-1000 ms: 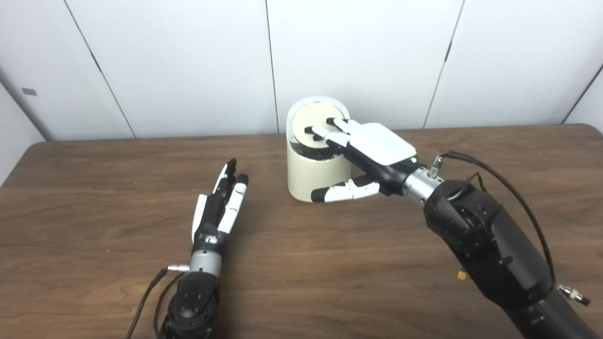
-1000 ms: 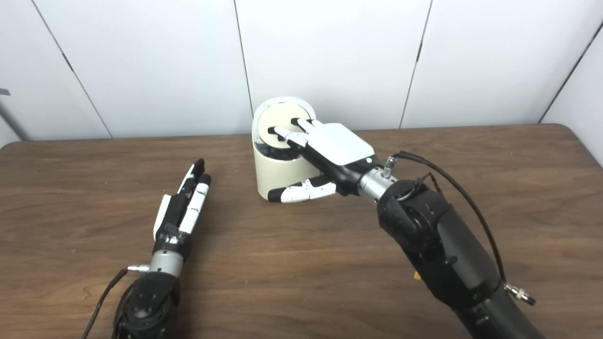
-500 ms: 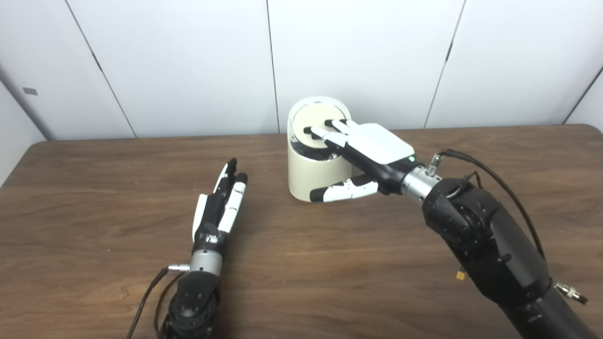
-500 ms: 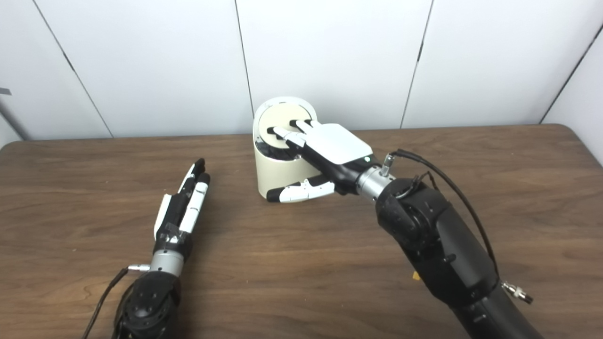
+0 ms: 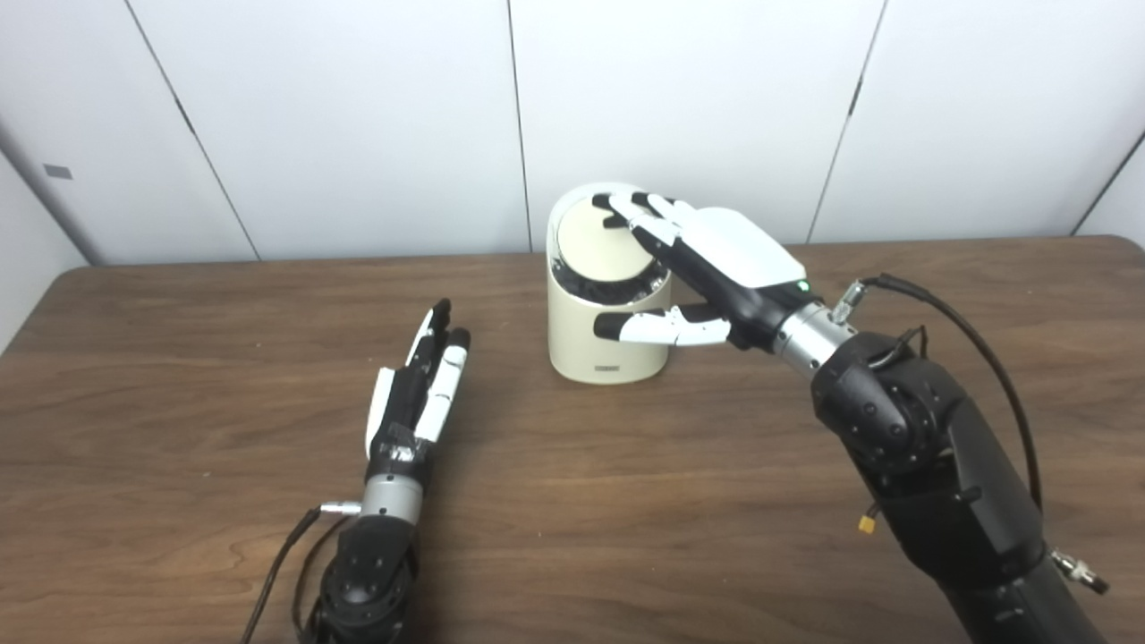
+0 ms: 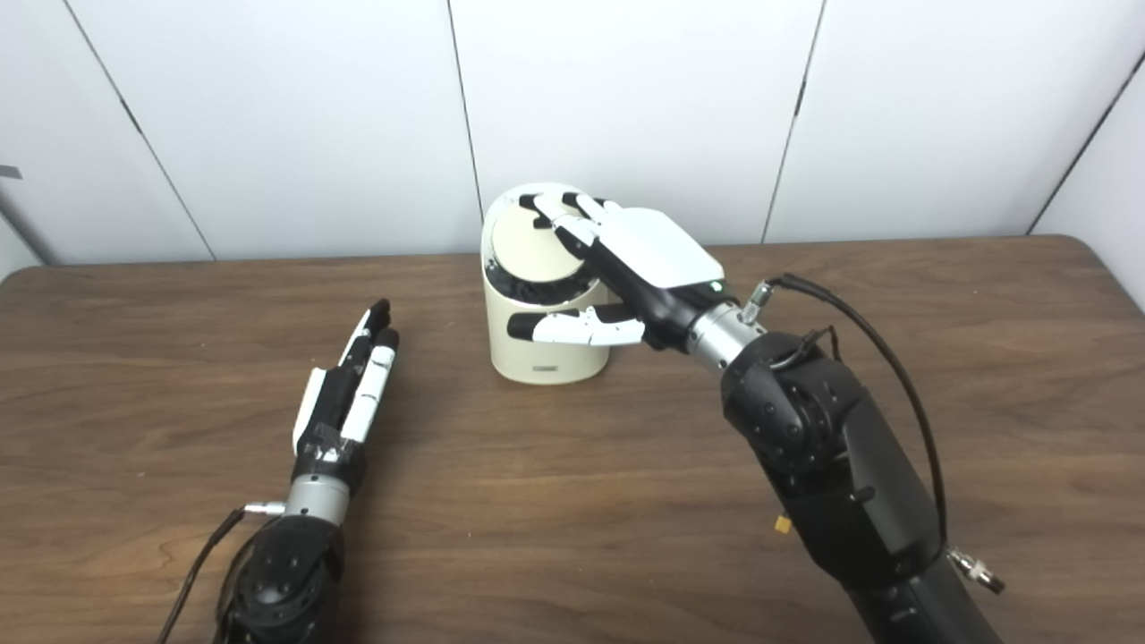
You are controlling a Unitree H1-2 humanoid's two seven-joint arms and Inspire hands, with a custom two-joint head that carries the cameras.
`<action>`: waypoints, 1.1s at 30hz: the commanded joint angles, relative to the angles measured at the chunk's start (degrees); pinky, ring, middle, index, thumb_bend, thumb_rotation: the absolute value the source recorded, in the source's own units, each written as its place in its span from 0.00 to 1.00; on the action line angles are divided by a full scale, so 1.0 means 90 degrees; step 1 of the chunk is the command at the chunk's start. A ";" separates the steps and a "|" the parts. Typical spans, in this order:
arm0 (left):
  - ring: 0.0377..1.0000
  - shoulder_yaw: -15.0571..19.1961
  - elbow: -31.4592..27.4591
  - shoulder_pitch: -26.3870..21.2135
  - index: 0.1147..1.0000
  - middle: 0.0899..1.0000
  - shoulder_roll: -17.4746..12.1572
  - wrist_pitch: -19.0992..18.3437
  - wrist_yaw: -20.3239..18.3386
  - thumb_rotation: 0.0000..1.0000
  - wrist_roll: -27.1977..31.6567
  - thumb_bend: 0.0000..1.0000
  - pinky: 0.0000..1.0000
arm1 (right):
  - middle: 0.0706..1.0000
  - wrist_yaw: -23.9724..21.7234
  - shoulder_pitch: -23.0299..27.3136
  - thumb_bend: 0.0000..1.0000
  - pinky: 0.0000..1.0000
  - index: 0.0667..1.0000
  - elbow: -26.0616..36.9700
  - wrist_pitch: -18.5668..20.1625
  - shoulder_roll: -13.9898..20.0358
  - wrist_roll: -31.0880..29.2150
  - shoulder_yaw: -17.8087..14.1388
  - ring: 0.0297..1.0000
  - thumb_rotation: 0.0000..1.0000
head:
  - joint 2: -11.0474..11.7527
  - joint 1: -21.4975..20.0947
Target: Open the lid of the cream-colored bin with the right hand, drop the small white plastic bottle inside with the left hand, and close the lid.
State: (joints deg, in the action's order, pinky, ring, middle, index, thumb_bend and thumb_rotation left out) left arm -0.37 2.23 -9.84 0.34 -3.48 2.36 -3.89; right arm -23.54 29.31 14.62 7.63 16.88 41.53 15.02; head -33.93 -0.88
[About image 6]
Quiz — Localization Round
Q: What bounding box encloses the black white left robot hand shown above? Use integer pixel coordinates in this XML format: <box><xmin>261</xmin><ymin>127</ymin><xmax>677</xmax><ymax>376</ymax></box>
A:
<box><xmin>292</xmin><ymin>299</ymin><xmax>401</xmax><ymax>497</ymax></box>

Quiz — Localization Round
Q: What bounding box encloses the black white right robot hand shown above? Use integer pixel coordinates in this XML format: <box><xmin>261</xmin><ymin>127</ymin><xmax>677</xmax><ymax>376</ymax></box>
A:
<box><xmin>506</xmin><ymin>191</ymin><xmax>727</xmax><ymax>352</ymax></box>

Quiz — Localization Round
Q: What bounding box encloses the cream-colored bin with round lid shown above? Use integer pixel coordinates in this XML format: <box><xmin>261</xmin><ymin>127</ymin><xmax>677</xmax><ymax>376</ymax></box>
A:
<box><xmin>480</xmin><ymin>182</ymin><xmax>618</xmax><ymax>386</ymax></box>

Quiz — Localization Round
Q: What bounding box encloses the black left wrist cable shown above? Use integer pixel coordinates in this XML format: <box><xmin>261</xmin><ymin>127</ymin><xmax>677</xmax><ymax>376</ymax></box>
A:
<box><xmin>157</xmin><ymin>501</ymin><xmax>289</xmax><ymax>644</ymax></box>

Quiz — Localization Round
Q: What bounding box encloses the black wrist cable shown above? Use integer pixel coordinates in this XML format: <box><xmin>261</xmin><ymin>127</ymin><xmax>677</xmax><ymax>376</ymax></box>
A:
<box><xmin>157</xmin><ymin>501</ymin><xmax>289</xmax><ymax>644</ymax></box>
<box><xmin>741</xmin><ymin>274</ymin><xmax>1007</xmax><ymax>596</ymax></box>

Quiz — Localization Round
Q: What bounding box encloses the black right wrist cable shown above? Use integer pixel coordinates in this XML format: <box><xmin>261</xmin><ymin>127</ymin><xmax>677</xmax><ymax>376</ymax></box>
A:
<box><xmin>741</xmin><ymin>274</ymin><xmax>1007</xmax><ymax>596</ymax></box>

